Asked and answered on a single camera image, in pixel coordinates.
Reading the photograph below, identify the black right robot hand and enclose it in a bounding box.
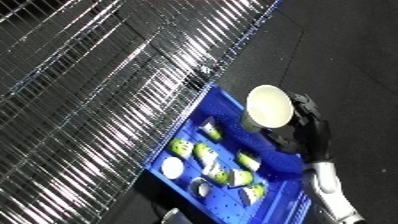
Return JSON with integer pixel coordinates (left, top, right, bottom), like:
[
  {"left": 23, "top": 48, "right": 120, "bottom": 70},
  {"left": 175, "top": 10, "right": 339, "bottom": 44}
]
[{"left": 261, "top": 93, "right": 335, "bottom": 165}]

